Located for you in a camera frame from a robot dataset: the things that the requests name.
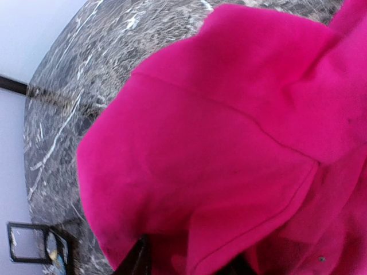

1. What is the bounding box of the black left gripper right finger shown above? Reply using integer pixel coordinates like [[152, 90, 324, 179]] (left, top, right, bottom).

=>
[[217, 255, 257, 275]]

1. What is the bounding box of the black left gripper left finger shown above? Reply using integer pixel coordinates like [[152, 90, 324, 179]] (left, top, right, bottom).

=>
[[112, 234, 152, 275]]

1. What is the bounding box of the magenta t-shirt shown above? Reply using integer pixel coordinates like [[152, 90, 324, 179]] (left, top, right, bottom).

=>
[[76, 1, 366, 274]]

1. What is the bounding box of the black brooch display box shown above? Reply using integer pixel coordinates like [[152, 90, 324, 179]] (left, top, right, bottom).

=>
[[7, 222, 76, 275]]

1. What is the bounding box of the black left frame post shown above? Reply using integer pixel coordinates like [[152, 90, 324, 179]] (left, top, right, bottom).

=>
[[0, 76, 28, 96]]

